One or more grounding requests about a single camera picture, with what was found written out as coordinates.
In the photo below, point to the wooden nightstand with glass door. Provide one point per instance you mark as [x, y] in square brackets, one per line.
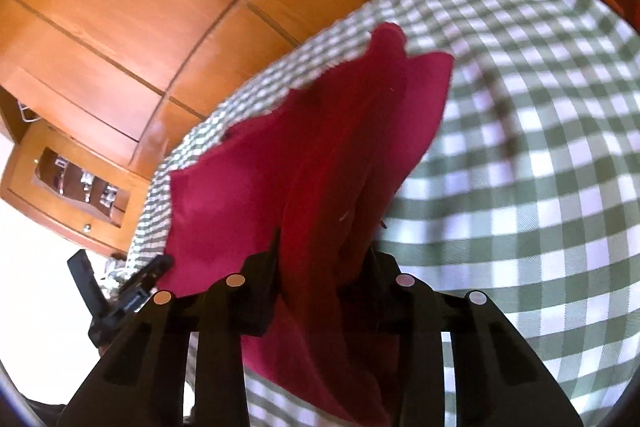
[65, 157]

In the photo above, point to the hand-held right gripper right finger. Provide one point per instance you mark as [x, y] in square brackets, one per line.
[385, 307]

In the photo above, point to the wooden panelled wardrobe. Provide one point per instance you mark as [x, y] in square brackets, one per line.
[150, 7]

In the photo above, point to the maroon embroidered sweater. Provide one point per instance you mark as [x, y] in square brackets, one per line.
[325, 147]

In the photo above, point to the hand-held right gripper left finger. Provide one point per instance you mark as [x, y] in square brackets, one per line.
[255, 302]

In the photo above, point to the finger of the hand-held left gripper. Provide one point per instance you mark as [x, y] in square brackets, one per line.
[86, 279]
[132, 292]

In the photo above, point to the green white checked bedspread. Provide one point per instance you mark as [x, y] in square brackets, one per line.
[525, 147]

